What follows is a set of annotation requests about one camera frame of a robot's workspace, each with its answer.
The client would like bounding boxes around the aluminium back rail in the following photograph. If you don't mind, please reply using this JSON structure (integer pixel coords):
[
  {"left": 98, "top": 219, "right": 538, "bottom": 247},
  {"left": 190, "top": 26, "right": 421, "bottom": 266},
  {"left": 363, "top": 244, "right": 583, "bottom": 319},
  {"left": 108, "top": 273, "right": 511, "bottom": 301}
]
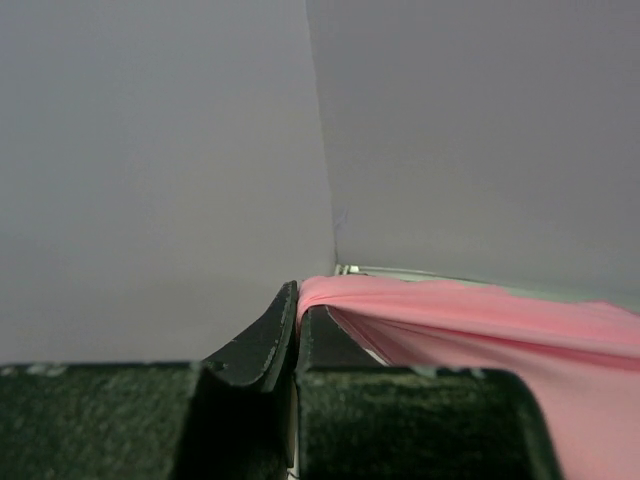
[{"left": 333, "top": 264, "right": 491, "bottom": 286}]

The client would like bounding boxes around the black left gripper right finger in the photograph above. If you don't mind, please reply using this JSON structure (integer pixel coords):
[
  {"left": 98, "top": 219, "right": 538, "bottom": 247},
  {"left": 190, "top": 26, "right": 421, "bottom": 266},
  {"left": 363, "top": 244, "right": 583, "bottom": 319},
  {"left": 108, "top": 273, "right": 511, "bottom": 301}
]
[{"left": 296, "top": 306, "right": 564, "bottom": 480}]

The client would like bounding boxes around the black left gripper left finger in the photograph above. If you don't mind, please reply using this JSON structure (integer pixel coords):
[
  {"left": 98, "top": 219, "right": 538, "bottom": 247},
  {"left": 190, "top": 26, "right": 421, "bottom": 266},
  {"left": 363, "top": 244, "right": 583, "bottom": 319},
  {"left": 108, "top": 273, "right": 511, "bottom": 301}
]
[{"left": 1, "top": 282, "right": 298, "bottom": 479}]

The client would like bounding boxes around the pink pillowcase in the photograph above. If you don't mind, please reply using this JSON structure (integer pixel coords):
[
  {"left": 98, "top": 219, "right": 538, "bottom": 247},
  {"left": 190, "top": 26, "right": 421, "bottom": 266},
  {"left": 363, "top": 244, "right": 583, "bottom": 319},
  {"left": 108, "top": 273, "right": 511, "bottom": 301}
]
[{"left": 297, "top": 275, "right": 639, "bottom": 479}]

